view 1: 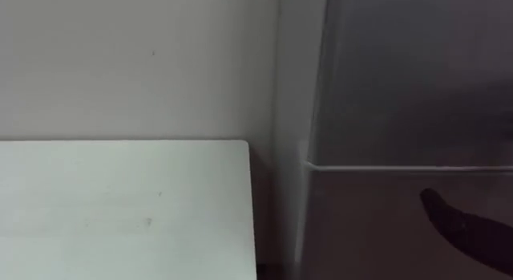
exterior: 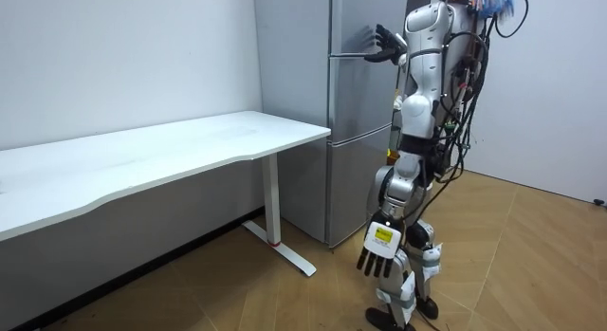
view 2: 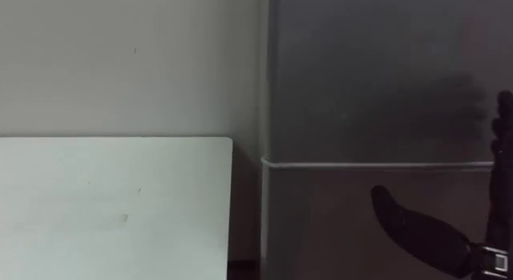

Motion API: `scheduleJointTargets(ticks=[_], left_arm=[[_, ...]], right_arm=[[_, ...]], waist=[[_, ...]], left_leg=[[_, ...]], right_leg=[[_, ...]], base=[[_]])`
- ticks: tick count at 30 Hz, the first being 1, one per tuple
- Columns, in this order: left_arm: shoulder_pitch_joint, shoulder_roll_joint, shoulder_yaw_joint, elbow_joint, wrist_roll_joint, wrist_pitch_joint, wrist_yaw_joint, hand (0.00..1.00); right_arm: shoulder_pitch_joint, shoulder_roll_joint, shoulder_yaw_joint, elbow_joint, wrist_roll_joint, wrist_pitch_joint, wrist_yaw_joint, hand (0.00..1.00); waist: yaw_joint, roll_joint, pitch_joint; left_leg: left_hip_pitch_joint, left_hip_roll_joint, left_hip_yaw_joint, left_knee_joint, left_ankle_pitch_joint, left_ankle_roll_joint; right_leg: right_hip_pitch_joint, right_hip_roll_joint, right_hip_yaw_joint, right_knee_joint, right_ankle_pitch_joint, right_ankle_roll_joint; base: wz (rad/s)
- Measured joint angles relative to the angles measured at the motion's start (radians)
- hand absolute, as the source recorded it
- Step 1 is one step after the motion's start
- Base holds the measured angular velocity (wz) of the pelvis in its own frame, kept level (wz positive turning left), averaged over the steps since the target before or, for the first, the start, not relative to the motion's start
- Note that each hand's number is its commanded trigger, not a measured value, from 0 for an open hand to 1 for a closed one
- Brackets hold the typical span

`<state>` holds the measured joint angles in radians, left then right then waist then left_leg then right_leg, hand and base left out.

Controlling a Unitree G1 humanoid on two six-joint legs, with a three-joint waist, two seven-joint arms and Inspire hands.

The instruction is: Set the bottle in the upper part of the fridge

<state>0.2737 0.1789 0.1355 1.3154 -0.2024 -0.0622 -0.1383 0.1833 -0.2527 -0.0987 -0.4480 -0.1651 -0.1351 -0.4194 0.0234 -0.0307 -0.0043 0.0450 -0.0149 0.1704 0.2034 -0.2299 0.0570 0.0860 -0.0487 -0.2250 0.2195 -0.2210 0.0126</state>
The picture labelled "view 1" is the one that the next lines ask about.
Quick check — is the white desk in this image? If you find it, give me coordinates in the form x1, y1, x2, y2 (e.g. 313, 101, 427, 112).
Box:
0, 140, 258, 280

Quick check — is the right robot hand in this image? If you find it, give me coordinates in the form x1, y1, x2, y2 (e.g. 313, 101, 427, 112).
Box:
418, 188, 513, 278

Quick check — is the grey fridge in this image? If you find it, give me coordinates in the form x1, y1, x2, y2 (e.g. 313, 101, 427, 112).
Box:
274, 0, 513, 280

